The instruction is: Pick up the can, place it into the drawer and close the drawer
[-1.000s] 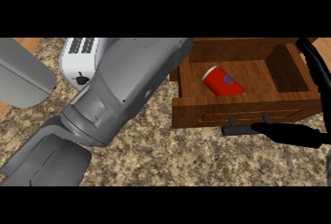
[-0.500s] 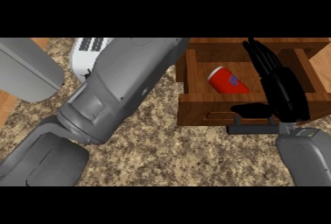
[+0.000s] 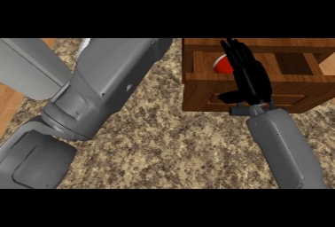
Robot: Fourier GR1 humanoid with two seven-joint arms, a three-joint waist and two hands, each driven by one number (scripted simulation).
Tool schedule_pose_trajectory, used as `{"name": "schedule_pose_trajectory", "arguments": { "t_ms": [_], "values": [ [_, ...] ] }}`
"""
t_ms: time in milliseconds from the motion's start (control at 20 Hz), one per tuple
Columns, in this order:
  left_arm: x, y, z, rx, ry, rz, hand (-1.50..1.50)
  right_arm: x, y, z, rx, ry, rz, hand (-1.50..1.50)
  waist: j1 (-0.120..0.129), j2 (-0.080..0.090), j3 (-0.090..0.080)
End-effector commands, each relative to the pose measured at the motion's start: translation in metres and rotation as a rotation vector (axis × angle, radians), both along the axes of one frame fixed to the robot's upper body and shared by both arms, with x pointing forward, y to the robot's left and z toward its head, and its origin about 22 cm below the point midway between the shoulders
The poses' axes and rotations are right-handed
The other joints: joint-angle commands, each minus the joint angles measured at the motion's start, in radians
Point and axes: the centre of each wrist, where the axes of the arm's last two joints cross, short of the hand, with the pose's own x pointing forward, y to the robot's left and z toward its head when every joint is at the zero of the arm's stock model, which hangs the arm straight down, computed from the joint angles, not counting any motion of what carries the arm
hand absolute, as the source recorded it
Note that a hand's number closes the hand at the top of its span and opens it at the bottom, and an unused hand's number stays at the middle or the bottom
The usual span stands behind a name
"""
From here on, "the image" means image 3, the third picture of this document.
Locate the wooden drawer front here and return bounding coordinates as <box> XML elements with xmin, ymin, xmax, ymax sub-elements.
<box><xmin>181</xmin><ymin>73</ymin><xmax>335</xmax><ymax>114</ymax></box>

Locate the wooden drawer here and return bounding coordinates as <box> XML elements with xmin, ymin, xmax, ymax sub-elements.
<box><xmin>181</xmin><ymin>51</ymin><xmax>335</xmax><ymax>83</ymax></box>
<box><xmin>181</xmin><ymin>73</ymin><xmax>335</xmax><ymax>114</ymax></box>

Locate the wooden cabinet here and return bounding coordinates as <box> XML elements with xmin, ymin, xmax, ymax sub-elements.
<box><xmin>181</xmin><ymin>37</ymin><xmax>335</xmax><ymax>55</ymax></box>

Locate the grey drawer handle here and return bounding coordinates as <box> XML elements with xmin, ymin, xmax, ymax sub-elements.
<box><xmin>229</xmin><ymin>99</ymin><xmax>291</xmax><ymax>116</ymax></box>

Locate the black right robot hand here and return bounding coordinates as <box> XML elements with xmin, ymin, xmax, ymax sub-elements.
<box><xmin>217</xmin><ymin>38</ymin><xmax>273</xmax><ymax>107</ymax></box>

